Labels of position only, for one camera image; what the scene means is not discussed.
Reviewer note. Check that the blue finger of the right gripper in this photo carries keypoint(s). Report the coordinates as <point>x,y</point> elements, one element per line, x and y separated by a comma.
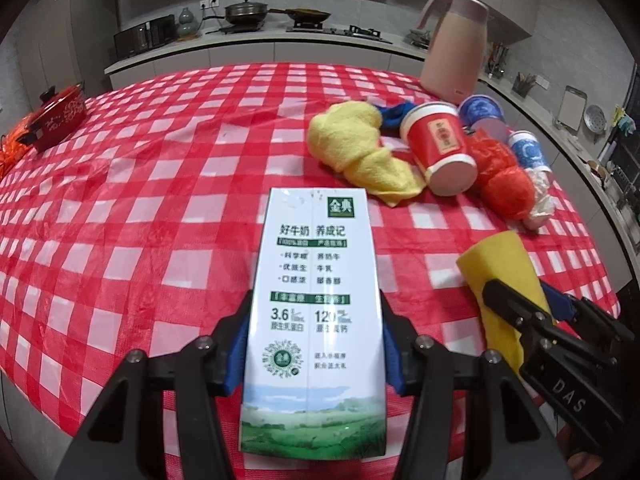
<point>561,305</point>

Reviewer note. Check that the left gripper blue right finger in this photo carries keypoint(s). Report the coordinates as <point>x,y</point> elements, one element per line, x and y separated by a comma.
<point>401,367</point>

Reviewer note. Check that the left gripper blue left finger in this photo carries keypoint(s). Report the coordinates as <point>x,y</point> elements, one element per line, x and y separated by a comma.
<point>230,336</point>

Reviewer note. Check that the yellow sponge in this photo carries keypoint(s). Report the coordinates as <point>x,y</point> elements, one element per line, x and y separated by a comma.
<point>503,280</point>

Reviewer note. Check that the green white milk carton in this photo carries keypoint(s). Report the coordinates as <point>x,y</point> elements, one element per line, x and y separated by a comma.
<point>314,376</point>

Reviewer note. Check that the orange plastic bag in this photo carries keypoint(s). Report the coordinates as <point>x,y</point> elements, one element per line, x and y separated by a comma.
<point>12,151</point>
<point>503,185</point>

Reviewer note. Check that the yellow cloth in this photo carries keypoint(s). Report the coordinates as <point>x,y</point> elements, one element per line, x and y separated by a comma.
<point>347,138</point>

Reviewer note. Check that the blue cloth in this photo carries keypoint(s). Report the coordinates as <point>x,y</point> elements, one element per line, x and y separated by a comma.
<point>393,116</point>

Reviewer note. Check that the white plastic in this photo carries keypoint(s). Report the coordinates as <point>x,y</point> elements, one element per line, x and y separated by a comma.
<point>543,208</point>

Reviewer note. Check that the red white checkered tablecloth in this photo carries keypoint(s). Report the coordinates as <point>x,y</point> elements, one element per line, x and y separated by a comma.
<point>142,229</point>

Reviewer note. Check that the blue white paper cup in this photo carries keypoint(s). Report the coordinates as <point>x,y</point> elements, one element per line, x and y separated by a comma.
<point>528,153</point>

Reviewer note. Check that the round metal strainer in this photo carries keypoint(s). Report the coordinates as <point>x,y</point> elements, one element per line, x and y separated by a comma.
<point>595,120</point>

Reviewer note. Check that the white cutting board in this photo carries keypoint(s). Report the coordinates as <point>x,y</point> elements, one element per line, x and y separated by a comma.
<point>572,108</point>

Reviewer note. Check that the utensil holder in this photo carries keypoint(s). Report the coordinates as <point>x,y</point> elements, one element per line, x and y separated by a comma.
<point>523,83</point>

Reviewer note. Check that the pink thermos jug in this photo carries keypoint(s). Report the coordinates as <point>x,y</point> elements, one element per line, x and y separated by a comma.
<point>457,47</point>

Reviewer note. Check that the red enamel pot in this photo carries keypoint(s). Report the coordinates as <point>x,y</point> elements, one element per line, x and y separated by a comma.
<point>60,114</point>

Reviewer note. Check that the orange plastic bag at edge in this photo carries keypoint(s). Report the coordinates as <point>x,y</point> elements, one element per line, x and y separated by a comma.
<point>12,151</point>

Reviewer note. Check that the gas stove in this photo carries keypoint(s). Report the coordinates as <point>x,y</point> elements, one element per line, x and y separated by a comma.
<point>353,32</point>

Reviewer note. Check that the green ceramic vase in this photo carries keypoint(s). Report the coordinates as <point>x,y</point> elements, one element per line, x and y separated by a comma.
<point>187,24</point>

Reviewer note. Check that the black microwave oven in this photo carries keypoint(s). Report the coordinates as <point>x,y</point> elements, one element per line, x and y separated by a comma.
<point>145,37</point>

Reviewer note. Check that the dark cooking pot with lid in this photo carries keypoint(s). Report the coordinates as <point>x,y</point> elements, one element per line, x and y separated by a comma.
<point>246,13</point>

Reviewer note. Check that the black frying pan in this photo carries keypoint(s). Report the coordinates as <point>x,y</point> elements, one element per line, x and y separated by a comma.
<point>303,18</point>

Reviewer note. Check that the beige refrigerator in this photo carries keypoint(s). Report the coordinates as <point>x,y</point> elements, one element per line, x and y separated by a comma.
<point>65,42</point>

